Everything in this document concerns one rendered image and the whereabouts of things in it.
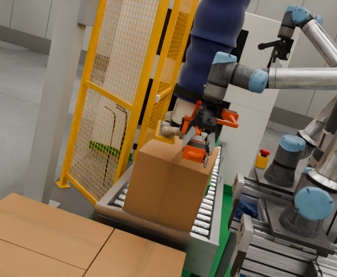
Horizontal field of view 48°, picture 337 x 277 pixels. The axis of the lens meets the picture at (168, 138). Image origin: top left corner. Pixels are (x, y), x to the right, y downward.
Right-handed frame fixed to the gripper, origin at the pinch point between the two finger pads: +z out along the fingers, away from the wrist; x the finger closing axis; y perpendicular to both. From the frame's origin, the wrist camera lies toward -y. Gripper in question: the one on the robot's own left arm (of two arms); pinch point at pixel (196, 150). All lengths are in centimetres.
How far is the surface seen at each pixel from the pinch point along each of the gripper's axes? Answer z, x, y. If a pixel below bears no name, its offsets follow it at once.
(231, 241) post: 85, -55, 100
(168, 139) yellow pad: 11.5, 8.7, 44.3
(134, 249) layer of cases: 68, 10, 33
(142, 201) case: 55, 12, 60
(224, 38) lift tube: -40, -3, 50
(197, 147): -1.9, 0.2, -2.3
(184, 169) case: 28, -4, 57
